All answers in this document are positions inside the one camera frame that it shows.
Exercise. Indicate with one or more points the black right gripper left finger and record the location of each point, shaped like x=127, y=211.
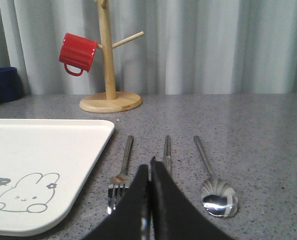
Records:
x=130, y=219

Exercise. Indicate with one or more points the silver metal chopstick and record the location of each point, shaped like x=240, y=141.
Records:
x=166, y=151
x=169, y=169

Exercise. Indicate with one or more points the silver metal spoon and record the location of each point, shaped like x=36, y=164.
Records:
x=218, y=197

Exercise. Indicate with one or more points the navy blue mug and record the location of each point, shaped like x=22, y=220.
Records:
x=11, y=87

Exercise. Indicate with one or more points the wooden mug tree stand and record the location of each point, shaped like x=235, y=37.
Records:
x=110, y=101

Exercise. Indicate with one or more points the silver metal fork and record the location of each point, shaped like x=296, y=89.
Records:
x=119, y=184

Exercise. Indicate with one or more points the grey pleated curtain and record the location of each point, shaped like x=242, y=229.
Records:
x=189, y=46

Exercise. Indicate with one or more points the cream rabbit print tray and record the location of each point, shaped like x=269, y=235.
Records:
x=44, y=163

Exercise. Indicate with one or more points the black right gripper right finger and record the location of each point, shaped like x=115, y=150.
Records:
x=173, y=215

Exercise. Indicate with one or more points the red ribbed mug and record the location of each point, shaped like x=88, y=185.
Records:
x=77, y=54

